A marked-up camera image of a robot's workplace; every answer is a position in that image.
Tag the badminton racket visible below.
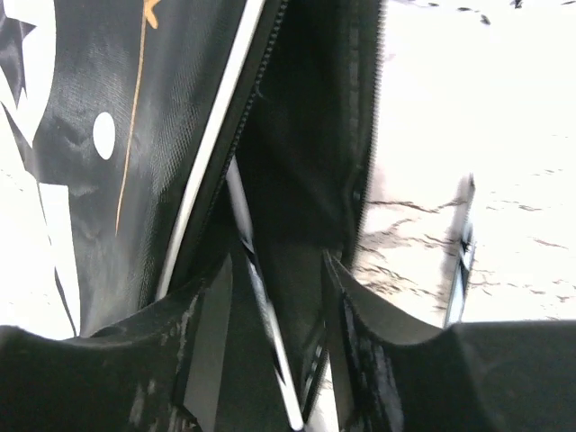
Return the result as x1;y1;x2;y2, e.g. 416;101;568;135
226;157;304;431
444;173;476;328

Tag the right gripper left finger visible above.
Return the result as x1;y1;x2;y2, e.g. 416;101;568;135
1;258;233;431

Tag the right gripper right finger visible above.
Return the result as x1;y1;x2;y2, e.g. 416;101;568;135
321;253;575;431

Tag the black sport racket bag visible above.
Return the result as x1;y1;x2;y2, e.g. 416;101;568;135
1;1;383;431

